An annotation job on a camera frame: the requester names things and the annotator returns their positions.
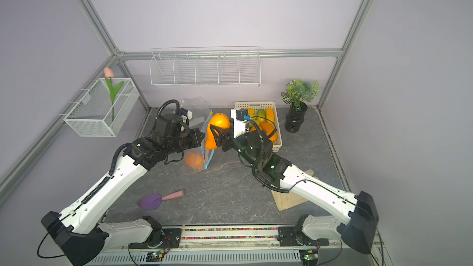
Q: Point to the black glossy plant pot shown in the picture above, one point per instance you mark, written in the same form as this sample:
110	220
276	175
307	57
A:
295	118

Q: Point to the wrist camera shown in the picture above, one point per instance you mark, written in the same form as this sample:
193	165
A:
185	114
240	116

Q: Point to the white perforated plastic basket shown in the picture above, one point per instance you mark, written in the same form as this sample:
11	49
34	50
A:
264	105

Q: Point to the pink artificial tulip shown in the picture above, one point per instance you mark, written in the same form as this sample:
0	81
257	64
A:
113	90

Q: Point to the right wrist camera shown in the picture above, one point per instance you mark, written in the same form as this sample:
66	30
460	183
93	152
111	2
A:
240	116

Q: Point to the purple pink scoop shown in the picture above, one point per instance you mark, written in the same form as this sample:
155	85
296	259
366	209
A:
154	200

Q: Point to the beige work glove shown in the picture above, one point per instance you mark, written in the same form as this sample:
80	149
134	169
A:
285	201

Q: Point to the orange mango middle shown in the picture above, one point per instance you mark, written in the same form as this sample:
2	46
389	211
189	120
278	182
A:
194	160

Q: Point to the orange mango top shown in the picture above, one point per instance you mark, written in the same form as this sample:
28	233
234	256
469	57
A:
270	130

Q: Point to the large orange mango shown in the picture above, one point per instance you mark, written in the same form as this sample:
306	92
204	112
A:
217	129

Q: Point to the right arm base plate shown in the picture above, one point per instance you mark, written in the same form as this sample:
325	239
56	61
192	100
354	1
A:
290	236

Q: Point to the small yellow mango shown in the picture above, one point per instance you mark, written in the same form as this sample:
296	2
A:
251	112

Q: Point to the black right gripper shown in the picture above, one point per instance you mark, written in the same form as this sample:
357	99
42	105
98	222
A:
227	135

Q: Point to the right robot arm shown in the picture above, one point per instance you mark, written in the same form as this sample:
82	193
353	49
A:
355	216

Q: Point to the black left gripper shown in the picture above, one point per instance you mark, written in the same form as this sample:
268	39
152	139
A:
197	132

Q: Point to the green artificial plant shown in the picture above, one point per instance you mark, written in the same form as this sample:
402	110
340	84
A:
299	92

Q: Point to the white mesh wall basket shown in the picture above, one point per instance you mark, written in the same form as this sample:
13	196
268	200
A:
91	116

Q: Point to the white wire wall shelf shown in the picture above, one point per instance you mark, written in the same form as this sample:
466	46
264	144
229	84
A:
206	66

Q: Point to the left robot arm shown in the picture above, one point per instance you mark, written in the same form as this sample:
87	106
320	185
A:
78	230

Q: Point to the clear zip-top bag blue zipper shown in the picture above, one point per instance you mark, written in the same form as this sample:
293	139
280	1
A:
207	154

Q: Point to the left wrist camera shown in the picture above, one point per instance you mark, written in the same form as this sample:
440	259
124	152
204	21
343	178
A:
185	114

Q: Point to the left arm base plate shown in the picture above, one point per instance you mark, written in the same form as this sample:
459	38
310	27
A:
167	238

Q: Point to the green mango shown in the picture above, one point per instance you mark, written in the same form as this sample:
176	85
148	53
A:
261	115

